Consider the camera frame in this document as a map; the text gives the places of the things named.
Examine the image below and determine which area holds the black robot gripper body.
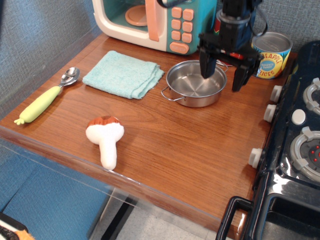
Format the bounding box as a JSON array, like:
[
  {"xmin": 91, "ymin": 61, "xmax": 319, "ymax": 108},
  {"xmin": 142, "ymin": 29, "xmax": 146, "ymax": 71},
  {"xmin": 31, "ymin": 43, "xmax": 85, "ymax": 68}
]
[{"xmin": 198, "ymin": 13, "xmax": 262, "ymax": 67}]

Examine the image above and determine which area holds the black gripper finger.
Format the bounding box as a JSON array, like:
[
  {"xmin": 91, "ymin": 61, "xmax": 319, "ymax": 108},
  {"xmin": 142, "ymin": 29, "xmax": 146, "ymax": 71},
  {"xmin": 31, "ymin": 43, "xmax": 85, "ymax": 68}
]
[
  {"xmin": 199, "ymin": 47, "xmax": 217, "ymax": 79},
  {"xmin": 232, "ymin": 64, "xmax": 257, "ymax": 92}
]

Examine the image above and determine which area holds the small steel pot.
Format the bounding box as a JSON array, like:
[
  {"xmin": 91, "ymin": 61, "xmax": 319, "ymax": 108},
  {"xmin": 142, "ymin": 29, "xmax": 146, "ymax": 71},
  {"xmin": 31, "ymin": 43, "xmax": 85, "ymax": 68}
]
[{"xmin": 161, "ymin": 60, "xmax": 228, "ymax": 108}]

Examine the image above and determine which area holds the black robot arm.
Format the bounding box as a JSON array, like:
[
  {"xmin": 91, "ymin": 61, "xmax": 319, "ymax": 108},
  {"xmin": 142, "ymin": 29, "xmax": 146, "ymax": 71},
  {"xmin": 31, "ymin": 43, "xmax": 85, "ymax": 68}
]
[{"xmin": 198, "ymin": 0, "xmax": 263, "ymax": 92}]

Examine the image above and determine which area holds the light blue folded towel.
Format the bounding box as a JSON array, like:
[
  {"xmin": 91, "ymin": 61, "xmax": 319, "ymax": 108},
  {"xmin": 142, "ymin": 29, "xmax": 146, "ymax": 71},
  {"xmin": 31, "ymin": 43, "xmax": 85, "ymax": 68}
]
[{"xmin": 82, "ymin": 50, "xmax": 165, "ymax": 100}]

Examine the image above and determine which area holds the tomato sauce can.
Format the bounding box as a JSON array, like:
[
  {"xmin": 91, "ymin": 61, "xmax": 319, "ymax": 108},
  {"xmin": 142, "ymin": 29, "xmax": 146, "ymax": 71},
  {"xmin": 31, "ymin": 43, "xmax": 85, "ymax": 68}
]
[{"xmin": 213, "ymin": 9, "xmax": 244, "ymax": 67}]

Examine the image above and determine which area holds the white stove knob rear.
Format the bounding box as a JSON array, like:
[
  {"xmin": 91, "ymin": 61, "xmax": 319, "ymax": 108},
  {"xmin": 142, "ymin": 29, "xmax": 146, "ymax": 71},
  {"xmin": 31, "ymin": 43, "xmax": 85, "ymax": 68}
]
[{"xmin": 270, "ymin": 85, "xmax": 283, "ymax": 103}]

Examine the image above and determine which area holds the white stove knob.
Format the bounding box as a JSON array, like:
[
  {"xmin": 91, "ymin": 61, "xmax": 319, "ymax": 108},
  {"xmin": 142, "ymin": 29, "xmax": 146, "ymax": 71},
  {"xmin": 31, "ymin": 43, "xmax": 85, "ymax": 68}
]
[
  {"xmin": 263, "ymin": 104, "xmax": 277, "ymax": 123},
  {"xmin": 248, "ymin": 148, "xmax": 263, "ymax": 169},
  {"xmin": 270, "ymin": 85, "xmax": 283, "ymax": 103}
]

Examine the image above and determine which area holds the pineapple slices can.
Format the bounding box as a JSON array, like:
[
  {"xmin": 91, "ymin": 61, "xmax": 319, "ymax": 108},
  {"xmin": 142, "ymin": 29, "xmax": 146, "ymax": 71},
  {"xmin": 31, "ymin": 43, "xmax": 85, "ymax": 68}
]
[{"xmin": 251, "ymin": 32, "xmax": 293, "ymax": 80}]

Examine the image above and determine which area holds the white stove knob middle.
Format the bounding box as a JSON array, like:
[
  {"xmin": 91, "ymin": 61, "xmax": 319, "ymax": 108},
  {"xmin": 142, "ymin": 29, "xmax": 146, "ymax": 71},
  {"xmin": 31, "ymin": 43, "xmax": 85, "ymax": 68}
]
[{"xmin": 263, "ymin": 104, "xmax": 277, "ymax": 123}]

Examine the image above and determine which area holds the teal toy microwave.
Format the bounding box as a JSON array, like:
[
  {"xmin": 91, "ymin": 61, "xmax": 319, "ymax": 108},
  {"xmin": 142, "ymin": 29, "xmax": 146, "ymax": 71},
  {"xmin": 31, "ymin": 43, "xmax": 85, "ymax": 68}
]
[{"xmin": 92, "ymin": 0, "xmax": 217, "ymax": 55}]

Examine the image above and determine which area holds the white stove knob front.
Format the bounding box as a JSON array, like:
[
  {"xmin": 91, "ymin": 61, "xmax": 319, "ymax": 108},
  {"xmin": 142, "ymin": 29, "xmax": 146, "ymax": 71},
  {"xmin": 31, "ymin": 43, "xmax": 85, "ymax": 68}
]
[{"xmin": 248, "ymin": 148, "xmax": 263, "ymax": 169}]

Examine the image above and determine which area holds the plush mushroom toy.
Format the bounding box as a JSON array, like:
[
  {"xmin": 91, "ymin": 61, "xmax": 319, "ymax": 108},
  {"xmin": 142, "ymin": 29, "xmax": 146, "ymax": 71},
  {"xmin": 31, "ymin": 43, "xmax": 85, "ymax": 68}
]
[{"xmin": 85, "ymin": 116, "xmax": 125, "ymax": 170}]

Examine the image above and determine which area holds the black toy stove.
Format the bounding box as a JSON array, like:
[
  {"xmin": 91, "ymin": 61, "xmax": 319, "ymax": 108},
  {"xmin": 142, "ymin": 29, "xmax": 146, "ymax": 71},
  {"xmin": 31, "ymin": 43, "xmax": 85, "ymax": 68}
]
[{"xmin": 216, "ymin": 40, "xmax": 320, "ymax": 240}]

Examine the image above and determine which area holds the orange plush object corner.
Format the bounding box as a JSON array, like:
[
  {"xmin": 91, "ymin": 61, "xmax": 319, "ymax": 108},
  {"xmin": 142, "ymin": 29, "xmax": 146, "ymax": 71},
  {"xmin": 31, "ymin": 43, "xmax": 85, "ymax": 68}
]
[{"xmin": 14, "ymin": 230, "xmax": 35, "ymax": 240}]

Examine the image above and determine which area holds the black braided cable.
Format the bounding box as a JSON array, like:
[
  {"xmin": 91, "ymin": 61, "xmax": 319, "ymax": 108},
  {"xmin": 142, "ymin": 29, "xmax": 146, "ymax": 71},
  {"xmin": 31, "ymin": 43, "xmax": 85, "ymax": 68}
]
[{"xmin": 156, "ymin": 0, "xmax": 186, "ymax": 8}]

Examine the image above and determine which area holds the spoon with green handle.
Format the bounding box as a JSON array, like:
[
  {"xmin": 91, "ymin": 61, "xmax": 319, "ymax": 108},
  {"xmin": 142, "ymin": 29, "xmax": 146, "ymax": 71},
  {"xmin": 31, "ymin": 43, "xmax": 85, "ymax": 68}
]
[{"xmin": 14, "ymin": 67, "xmax": 80, "ymax": 126}]

